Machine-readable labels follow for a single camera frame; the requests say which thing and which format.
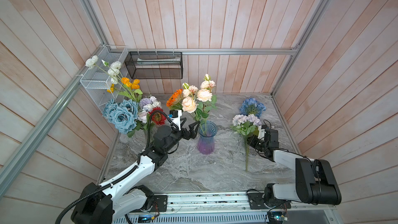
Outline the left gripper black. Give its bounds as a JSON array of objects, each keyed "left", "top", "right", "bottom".
[{"left": 164, "top": 117, "right": 200, "bottom": 152}]

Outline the blue purple glass vase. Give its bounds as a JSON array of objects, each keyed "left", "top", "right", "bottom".
[{"left": 197, "top": 121, "right": 218, "bottom": 155}]

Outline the pale peach peony stem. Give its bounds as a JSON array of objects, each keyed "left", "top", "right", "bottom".
[{"left": 181, "top": 83, "right": 202, "bottom": 121}]

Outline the pink hydrangea bouquet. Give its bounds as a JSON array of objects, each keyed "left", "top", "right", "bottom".
[{"left": 231, "top": 114, "right": 261, "bottom": 172}]

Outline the red flower stem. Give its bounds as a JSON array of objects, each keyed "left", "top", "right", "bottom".
[{"left": 150, "top": 107, "right": 166, "bottom": 126}]

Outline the peach pink rose stem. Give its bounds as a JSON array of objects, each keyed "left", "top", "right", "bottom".
[{"left": 196, "top": 74, "right": 217, "bottom": 125}]

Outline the blue hydrangea stem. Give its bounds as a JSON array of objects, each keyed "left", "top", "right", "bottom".
[{"left": 239, "top": 97, "right": 266, "bottom": 118}]

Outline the pink lilac mixed bouquet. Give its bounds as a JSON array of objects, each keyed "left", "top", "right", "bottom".
[{"left": 138, "top": 96, "right": 161, "bottom": 123}]

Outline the teal blue rose bunch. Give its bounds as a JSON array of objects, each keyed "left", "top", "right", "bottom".
[{"left": 102, "top": 99, "right": 138, "bottom": 134}]

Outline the yellow orange flower stem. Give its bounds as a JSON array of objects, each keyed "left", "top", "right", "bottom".
[{"left": 107, "top": 77, "right": 143, "bottom": 102}]

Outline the white flower stem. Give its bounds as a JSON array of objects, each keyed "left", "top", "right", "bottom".
[{"left": 85, "top": 56, "right": 122, "bottom": 84}]

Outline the clear grey glass vase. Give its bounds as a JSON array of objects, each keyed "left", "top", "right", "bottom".
[{"left": 146, "top": 125, "right": 158, "bottom": 144}]

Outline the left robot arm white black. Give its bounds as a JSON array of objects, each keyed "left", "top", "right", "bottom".
[{"left": 64, "top": 119, "right": 200, "bottom": 224}]

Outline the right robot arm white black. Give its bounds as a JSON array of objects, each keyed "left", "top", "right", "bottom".
[{"left": 246, "top": 128, "right": 342, "bottom": 207}]

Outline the electronics board with leds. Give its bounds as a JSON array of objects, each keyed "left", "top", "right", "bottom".
[{"left": 266, "top": 212, "right": 288, "bottom": 224}]

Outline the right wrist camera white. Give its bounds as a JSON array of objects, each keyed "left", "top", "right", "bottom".
[{"left": 258, "top": 125, "right": 267, "bottom": 140}]

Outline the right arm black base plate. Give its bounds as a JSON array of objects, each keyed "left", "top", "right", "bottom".
[{"left": 246, "top": 190, "right": 291, "bottom": 210}]

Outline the black mesh wall basket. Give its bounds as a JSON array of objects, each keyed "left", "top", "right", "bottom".
[{"left": 124, "top": 51, "right": 183, "bottom": 79}]

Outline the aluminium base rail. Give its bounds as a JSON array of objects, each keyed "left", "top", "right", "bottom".
[{"left": 118, "top": 191, "right": 343, "bottom": 224}]

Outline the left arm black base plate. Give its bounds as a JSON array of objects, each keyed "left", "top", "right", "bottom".
[{"left": 144, "top": 195, "right": 168, "bottom": 213}]

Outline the white wire shelf rack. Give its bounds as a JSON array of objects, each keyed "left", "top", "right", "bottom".
[{"left": 80, "top": 45, "right": 127, "bottom": 111}]

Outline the horizontal aluminium frame bar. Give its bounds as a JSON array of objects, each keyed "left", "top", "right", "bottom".
[{"left": 111, "top": 46, "right": 298, "bottom": 56}]

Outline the black corrugated cable hose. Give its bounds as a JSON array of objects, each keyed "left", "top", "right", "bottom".
[{"left": 55, "top": 110, "right": 172, "bottom": 224}]

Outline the left aluminium frame bar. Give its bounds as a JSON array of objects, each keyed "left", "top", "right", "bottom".
[{"left": 1, "top": 44, "right": 114, "bottom": 206}]

